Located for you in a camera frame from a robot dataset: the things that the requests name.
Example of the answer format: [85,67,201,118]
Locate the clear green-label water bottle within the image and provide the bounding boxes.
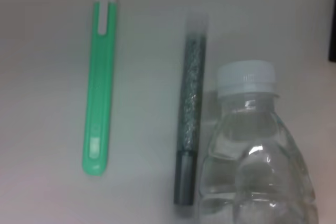
[198,60,320,224]

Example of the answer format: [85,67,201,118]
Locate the grey glitter pen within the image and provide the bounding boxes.
[173,7,211,206]

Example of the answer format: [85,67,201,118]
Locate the green pen with white clip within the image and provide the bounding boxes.
[81,0,118,177]

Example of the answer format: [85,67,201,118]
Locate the black mesh pen holder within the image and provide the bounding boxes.
[328,24,336,62]

